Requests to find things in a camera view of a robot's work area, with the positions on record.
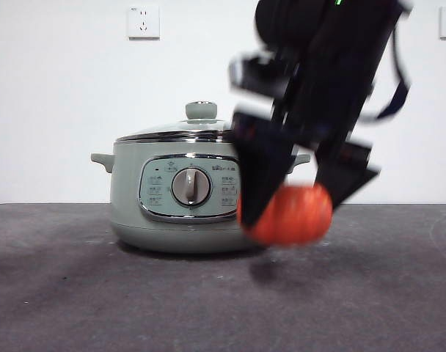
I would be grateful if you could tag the orange pumpkin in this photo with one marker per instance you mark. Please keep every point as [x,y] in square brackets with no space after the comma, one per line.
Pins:
[300,220]

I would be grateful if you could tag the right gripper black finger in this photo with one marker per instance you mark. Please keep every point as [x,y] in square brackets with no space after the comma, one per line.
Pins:
[344,179]
[259,172]

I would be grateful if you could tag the pale green electric cooking pot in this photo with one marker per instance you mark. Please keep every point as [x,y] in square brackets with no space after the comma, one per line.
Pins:
[127,190]

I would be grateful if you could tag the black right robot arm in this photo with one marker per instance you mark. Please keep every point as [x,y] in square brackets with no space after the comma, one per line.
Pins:
[347,55]

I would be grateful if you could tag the glass lid with green knob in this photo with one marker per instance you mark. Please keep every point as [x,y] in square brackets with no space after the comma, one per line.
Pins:
[201,111]

